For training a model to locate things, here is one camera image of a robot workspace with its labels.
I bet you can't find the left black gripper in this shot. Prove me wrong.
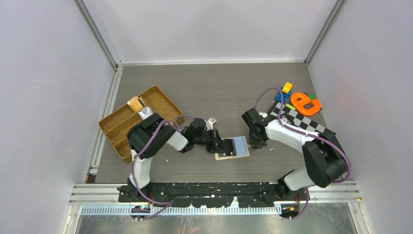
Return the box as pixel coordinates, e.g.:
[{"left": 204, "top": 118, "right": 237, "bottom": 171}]
[{"left": 193, "top": 128, "right": 230, "bottom": 154}]

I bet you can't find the beige card holder wallet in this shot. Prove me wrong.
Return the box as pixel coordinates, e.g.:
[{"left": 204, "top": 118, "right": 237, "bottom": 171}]
[{"left": 214, "top": 136, "right": 250, "bottom": 160}]

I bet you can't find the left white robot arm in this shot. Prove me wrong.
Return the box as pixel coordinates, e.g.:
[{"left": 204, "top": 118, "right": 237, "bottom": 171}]
[{"left": 127, "top": 113, "right": 236, "bottom": 202}]

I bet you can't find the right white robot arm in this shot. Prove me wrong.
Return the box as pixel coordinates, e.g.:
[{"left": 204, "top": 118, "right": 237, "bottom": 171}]
[{"left": 242, "top": 108, "right": 351, "bottom": 200}]

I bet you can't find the white credit card in tray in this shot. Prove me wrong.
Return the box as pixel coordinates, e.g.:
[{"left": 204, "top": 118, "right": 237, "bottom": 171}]
[{"left": 138, "top": 106, "right": 154, "bottom": 120}]

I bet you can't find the gold credit card in tray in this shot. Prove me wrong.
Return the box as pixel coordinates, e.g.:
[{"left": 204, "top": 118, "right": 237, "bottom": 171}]
[{"left": 127, "top": 96, "right": 147, "bottom": 113}]

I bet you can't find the lime green stick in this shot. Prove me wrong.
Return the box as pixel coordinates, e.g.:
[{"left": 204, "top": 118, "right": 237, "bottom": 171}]
[{"left": 286, "top": 103, "right": 296, "bottom": 110}]

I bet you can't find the blue toy block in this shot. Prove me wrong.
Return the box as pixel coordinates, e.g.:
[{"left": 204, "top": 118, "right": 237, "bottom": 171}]
[{"left": 275, "top": 91, "right": 292, "bottom": 104}]

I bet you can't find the orange plastic letter toy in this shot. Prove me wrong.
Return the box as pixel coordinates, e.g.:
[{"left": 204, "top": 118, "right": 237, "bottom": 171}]
[{"left": 290, "top": 93, "right": 322, "bottom": 117}]

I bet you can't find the black white checkerboard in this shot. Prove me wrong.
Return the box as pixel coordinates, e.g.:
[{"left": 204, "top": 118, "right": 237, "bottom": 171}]
[{"left": 267, "top": 101, "right": 326, "bottom": 133}]

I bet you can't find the yellow toy block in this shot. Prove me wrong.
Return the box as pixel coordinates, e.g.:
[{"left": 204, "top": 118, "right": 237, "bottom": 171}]
[{"left": 282, "top": 82, "right": 293, "bottom": 94}]

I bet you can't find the woven wicker tray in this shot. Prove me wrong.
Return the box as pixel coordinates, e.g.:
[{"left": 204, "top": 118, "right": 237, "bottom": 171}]
[{"left": 98, "top": 85, "right": 183, "bottom": 163}]

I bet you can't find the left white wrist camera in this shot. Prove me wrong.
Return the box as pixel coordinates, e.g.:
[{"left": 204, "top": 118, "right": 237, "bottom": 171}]
[{"left": 206, "top": 117, "right": 217, "bottom": 131}]

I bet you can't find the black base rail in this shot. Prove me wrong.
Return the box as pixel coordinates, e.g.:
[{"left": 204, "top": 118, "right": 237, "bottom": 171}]
[{"left": 117, "top": 182, "right": 307, "bottom": 208}]

